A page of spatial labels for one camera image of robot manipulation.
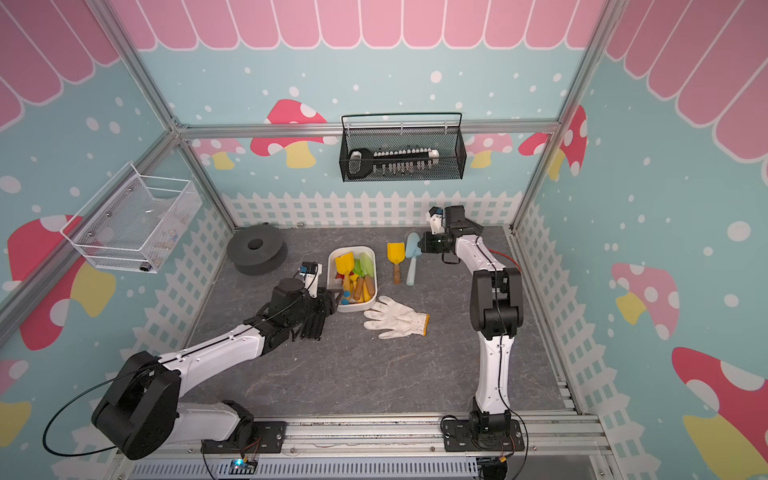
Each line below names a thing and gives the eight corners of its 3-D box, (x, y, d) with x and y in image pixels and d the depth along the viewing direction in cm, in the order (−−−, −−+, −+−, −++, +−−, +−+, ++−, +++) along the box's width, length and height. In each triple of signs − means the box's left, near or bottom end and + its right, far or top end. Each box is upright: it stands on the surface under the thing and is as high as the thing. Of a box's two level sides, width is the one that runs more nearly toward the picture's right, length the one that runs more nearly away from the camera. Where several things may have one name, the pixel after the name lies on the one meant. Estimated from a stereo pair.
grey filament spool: (226, 275, 109) (217, 264, 104) (244, 234, 122) (237, 222, 117) (281, 275, 109) (275, 264, 104) (293, 234, 122) (288, 222, 117)
